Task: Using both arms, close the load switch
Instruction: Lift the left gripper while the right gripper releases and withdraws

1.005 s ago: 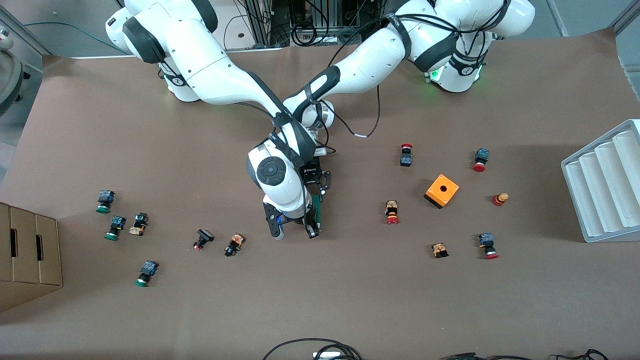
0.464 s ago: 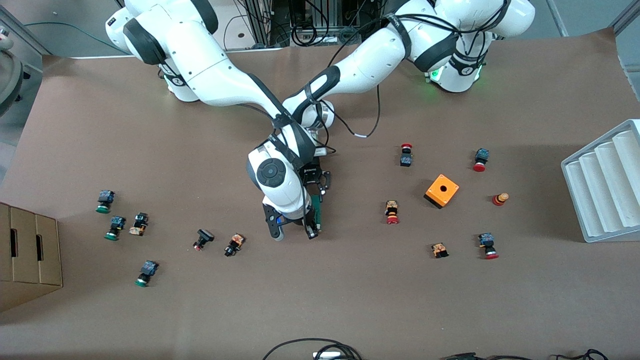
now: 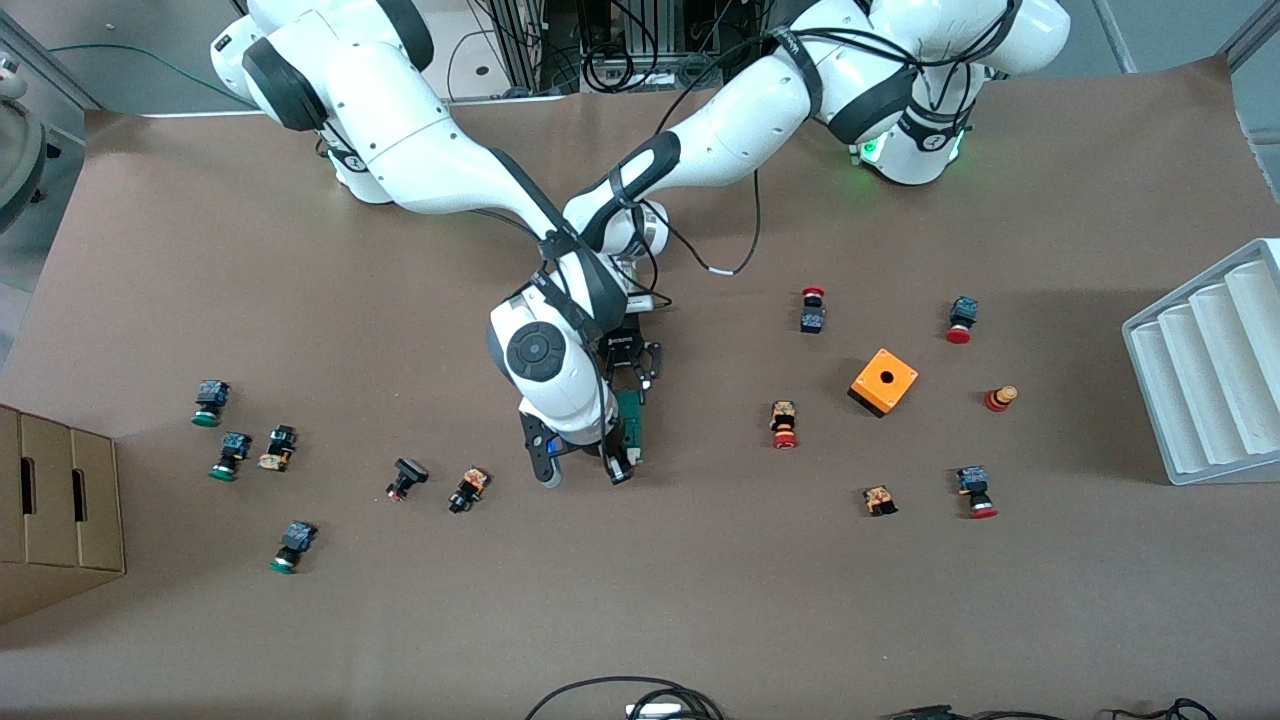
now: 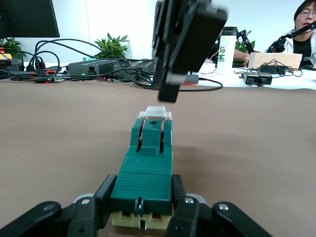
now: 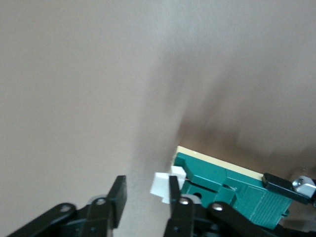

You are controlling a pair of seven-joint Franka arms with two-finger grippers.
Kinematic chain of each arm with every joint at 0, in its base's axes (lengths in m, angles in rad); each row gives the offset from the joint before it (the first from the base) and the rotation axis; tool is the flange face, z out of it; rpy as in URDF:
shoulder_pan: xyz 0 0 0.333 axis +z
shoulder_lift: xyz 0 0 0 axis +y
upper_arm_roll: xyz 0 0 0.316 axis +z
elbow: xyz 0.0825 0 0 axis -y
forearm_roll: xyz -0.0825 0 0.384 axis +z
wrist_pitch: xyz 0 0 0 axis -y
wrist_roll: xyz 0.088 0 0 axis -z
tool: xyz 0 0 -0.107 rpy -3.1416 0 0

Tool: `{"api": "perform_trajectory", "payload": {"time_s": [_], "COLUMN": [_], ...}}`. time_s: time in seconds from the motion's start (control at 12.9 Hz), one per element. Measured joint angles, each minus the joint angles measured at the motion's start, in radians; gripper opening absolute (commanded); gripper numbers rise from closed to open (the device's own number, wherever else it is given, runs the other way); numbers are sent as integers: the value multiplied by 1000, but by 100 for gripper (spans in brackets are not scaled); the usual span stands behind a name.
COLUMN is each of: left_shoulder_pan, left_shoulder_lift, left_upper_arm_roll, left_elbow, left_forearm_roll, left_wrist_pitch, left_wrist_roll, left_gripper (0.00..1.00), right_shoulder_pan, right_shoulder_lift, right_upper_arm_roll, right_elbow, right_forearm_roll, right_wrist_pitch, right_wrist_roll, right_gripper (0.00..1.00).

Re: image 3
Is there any green circuit board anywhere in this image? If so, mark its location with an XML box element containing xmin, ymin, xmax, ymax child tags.
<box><xmin>612</xmin><ymin>388</ymin><xmax>649</xmax><ymax>466</ymax></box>

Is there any black square pushbutton red block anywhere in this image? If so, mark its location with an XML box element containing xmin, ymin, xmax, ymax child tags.
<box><xmin>385</xmin><ymin>457</ymin><xmax>431</xmax><ymax>502</ymax></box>

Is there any brown cardboard box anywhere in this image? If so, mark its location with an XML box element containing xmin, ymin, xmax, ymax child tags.
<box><xmin>0</xmin><ymin>404</ymin><xmax>127</xmax><ymax>626</ymax></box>

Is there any white slotted tray rack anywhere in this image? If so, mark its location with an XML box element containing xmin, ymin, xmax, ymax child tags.
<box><xmin>1121</xmin><ymin>238</ymin><xmax>1280</xmax><ymax>487</ymax></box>

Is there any grey round machine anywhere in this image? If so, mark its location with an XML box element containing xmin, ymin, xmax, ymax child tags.
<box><xmin>0</xmin><ymin>50</ymin><xmax>49</xmax><ymax>236</ymax></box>

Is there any black arm cable white tag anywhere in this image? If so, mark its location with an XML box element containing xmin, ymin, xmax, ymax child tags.
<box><xmin>640</xmin><ymin>165</ymin><xmax>766</xmax><ymax>276</ymax></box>

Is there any black looped cable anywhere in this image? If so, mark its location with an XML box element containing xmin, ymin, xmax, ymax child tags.
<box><xmin>524</xmin><ymin>676</ymin><xmax>725</xmax><ymax>720</ymax></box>

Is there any orange button enclosure box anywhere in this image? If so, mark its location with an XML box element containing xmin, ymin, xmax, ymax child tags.
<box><xmin>847</xmin><ymin>347</ymin><xmax>920</xmax><ymax>419</ymax></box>

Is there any green mushroom pushbutton switch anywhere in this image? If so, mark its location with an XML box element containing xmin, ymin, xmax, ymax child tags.
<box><xmin>191</xmin><ymin>379</ymin><xmax>232</xmax><ymax>429</ymax></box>
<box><xmin>268</xmin><ymin>520</ymin><xmax>319</xmax><ymax>576</ymax></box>
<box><xmin>208</xmin><ymin>431</ymin><xmax>253</xmax><ymax>483</ymax></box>

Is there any black cable bundle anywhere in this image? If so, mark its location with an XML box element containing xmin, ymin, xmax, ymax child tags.
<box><xmin>440</xmin><ymin>0</ymin><xmax>791</xmax><ymax>101</ymax></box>

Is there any aluminium frame post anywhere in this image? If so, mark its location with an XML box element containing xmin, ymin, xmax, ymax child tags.
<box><xmin>495</xmin><ymin>0</ymin><xmax>549</xmax><ymax>93</ymax></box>

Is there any green cable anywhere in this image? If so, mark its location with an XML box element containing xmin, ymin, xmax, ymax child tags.
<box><xmin>45</xmin><ymin>42</ymin><xmax>241</xmax><ymax>111</ymax></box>

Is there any black tangled cable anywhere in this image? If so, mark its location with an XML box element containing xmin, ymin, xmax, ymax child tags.
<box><xmin>1095</xmin><ymin>697</ymin><xmax>1219</xmax><ymax>720</ymax></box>

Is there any grey metal frame post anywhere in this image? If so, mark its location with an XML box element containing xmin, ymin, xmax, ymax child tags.
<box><xmin>1225</xmin><ymin>0</ymin><xmax>1280</xmax><ymax>201</ymax></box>

